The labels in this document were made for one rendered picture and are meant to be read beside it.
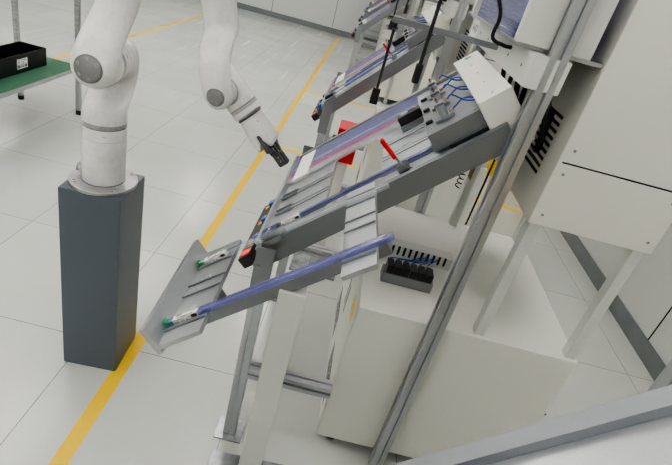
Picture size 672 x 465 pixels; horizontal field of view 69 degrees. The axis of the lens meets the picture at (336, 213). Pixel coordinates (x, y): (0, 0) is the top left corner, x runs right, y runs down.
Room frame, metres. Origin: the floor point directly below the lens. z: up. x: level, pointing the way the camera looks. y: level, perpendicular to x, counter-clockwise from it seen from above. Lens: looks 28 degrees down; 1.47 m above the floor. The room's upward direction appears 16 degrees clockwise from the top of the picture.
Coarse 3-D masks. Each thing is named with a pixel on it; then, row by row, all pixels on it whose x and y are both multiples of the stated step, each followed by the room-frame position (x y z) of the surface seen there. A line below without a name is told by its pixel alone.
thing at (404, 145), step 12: (420, 96) 1.76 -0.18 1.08; (396, 132) 1.49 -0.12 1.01; (408, 132) 1.43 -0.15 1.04; (420, 132) 1.38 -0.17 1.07; (396, 144) 1.38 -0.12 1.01; (408, 144) 1.33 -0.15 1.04; (420, 144) 1.29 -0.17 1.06; (384, 156) 1.33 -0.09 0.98; (408, 156) 1.24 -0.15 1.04; (432, 156) 1.16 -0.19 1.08; (384, 168) 1.24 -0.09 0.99; (384, 180) 1.16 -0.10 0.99
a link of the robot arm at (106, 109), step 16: (128, 48) 1.29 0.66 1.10; (128, 64) 1.26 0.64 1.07; (128, 80) 1.30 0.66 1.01; (96, 96) 1.24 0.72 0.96; (112, 96) 1.26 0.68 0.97; (128, 96) 1.29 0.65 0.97; (96, 112) 1.20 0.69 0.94; (112, 112) 1.22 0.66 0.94; (96, 128) 1.20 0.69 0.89; (112, 128) 1.22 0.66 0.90
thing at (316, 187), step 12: (324, 168) 1.51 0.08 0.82; (300, 180) 1.51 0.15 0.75; (312, 180) 1.45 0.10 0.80; (324, 180) 1.39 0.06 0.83; (288, 192) 1.45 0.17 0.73; (300, 192) 1.39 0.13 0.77; (312, 192) 1.34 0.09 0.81; (324, 192) 1.29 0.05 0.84; (288, 204) 1.31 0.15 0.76; (300, 204) 1.29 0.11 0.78; (312, 204) 1.24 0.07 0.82; (276, 216) 1.29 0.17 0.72; (288, 216) 1.24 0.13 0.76
